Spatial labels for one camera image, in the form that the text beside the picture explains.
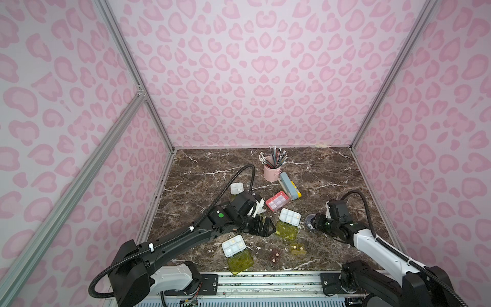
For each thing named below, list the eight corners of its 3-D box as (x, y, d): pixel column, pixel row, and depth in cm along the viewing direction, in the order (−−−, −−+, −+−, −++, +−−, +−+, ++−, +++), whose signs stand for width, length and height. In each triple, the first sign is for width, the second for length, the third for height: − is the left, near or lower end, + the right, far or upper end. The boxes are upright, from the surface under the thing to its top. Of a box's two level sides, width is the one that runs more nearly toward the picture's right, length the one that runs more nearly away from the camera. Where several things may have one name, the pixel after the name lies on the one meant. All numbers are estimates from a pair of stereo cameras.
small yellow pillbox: (291, 254, 82) (292, 252, 80) (290, 244, 85) (291, 242, 83) (305, 254, 82) (306, 252, 80) (303, 244, 85) (305, 242, 83)
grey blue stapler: (290, 201, 98) (292, 195, 94) (278, 179, 107) (278, 173, 103) (298, 198, 99) (300, 192, 95) (284, 177, 108) (286, 171, 104)
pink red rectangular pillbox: (272, 212, 95) (273, 210, 93) (265, 203, 98) (265, 200, 96) (291, 200, 99) (292, 198, 97) (283, 191, 102) (283, 189, 100)
